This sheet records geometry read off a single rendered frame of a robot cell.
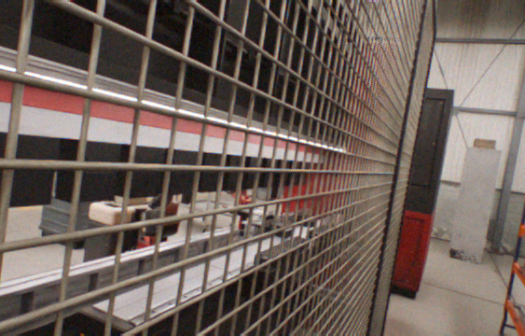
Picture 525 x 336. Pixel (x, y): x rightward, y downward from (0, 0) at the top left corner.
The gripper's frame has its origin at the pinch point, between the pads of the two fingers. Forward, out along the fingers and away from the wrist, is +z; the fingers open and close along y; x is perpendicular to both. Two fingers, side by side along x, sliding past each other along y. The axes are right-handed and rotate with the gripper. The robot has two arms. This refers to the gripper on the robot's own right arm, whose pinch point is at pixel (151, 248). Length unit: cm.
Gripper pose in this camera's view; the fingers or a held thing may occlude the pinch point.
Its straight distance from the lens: 215.9
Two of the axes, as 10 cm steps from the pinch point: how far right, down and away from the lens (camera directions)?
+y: 8.1, -1.1, -5.8
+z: 0.6, 9.9, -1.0
